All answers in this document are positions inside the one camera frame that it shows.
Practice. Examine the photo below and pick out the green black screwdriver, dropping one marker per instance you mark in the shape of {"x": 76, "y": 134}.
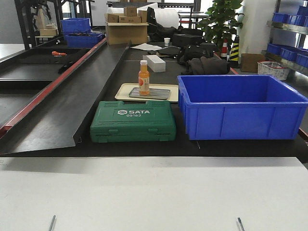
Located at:
{"x": 52, "y": 223}
{"x": 240, "y": 224}

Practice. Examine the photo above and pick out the small grey metal tray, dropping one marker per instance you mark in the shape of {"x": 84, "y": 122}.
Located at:
{"x": 158, "y": 94}

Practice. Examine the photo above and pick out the beige plastic tray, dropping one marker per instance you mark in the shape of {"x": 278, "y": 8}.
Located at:
{"x": 126, "y": 88}

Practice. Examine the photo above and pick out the orange juice bottle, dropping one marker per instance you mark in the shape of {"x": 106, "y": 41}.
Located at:
{"x": 144, "y": 78}

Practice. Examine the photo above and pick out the green SATA tool case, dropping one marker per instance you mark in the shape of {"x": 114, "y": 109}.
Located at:
{"x": 120, "y": 122}

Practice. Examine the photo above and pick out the white foam block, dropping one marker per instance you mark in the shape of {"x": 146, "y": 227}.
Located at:
{"x": 155, "y": 63}

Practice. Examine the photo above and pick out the large blue plastic bin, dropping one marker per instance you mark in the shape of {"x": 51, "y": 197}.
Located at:
{"x": 240, "y": 107}

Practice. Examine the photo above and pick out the dark grey bag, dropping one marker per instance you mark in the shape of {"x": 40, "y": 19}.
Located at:
{"x": 207, "y": 66}

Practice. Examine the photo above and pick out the white paper cup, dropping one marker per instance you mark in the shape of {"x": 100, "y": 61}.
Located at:
{"x": 166, "y": 42}

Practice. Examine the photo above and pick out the black equipment case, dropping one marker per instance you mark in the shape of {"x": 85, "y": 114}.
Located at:
{"x": 182, "y": 40}

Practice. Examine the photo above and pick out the large open cardboard box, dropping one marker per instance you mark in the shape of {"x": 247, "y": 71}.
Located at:
{"x": 120, "y": 33}

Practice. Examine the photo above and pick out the orange white traffic cone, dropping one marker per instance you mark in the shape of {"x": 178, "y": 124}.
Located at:
{"x": 224, "y": 49}

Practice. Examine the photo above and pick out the white foam roll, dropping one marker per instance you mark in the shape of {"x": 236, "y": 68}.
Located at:
{"x": 167, "y": 17}

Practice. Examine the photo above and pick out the blue crate on conveyor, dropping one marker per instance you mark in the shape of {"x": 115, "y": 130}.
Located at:
{"x": 84, "y": 41}

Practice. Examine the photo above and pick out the brown cardboard box on floor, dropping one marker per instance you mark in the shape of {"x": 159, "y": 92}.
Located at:
{"x": 249, "y": 62}

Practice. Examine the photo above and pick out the green potted plant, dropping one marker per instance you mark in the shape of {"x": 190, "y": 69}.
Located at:
{"x": 221, "y": 22}

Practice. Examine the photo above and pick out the upper blue crate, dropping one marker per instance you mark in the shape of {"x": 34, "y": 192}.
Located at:
{"x": 73, "y": 25}

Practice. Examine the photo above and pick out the orange handled tool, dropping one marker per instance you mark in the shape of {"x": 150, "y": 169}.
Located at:
{"x": 58, "y": 54}

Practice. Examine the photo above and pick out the white wire basket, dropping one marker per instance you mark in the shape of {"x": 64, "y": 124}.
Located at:
{"x": 274, "y": 69}

